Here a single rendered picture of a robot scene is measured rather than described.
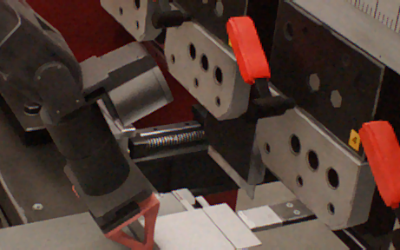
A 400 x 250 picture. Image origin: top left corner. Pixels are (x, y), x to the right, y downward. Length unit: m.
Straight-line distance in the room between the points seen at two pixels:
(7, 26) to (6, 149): 0.63
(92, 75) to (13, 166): 0.53
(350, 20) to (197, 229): 0.41
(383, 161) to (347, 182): 0.10
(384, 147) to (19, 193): 0.77
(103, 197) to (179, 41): 0.19
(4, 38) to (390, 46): 0.34
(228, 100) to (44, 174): 0.53
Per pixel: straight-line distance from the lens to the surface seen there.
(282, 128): 0.87
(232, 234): 1.11
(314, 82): 0.82
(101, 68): 0.93
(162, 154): 1.55
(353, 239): 1.31
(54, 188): 1.39
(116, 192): 0.98
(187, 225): 1.11
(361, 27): 0.77
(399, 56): 0.73
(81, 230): 1.09
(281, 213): 1.15
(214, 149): 1.08
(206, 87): 0.98
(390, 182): 0.70
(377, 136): 0.71
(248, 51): 0.84
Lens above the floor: 1.64
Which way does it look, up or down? 28 degrees down
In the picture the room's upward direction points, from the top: 5 degrees clockwise
